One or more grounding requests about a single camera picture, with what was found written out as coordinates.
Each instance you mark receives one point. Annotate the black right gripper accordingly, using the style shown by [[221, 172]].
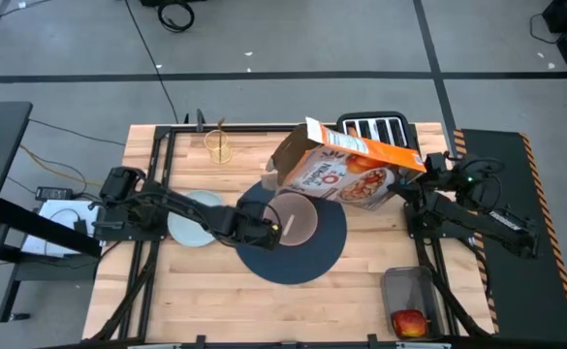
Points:
[[440, 172]]

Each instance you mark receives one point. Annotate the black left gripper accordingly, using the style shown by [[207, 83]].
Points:
[[239, 225]]

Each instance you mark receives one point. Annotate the white plate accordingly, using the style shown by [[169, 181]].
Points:
[[188, 228]]

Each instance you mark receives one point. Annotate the pale pink bowl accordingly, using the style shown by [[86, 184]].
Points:
[[295, 218]]

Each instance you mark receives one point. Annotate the orange pumpkin cereal box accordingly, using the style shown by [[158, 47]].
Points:
[[341, 165]]

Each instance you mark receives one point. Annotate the toasted bread slice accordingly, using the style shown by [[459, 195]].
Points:
[[353, 132]]

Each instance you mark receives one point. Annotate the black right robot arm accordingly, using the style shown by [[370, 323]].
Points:
[[481, 218]]

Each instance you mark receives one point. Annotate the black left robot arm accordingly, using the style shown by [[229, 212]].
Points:
[[166, 199]]

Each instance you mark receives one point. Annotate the black four-slot toaster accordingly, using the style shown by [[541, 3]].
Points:
[[385, 130]]

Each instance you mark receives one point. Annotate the round dark blue placemat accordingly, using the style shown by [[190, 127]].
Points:
[[307, 262]]

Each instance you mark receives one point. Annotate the clear grey plastic bin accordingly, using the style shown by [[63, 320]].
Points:
[[411, 291]]

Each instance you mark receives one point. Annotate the red apple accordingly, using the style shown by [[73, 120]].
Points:
[[409, 324]]

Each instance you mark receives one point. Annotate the black mat with hazard stripes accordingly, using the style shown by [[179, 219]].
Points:
[[530, 291]]

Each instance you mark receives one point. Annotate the white paper sheet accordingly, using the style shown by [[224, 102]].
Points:
[[55, 228]]

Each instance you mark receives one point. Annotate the black power adapter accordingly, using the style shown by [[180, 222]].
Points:
[[53, 193]]

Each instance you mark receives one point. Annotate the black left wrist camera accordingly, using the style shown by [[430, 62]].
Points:
[[268, 235]]

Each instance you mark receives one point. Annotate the black aluminium table frame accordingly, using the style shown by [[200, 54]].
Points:
[[162, 155]]

